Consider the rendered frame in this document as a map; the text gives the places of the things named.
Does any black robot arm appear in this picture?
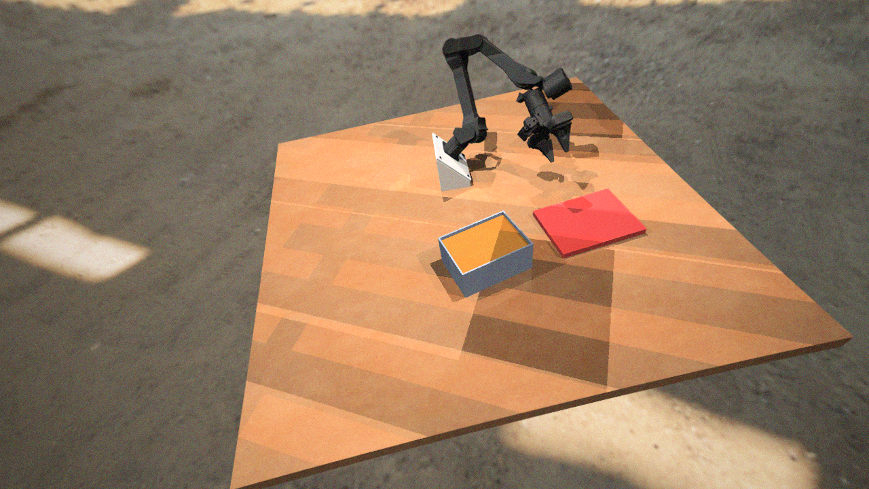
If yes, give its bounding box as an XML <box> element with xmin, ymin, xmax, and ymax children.
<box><xmin>442</xmin><ymin>34</ymin><xmax>572</xmax><ymax>161</ymax></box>

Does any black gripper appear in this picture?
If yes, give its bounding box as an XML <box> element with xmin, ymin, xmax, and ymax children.
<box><xmin>527</xmin><ymin>103</ymin><xmax>573</xmax><ymax>162</ymax></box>

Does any dark red lid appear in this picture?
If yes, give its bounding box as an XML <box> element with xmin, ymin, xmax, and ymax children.
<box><xmin>533</xmin><ymin>188</ymin><xmax>647</xmax><ymax>258</ymax></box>

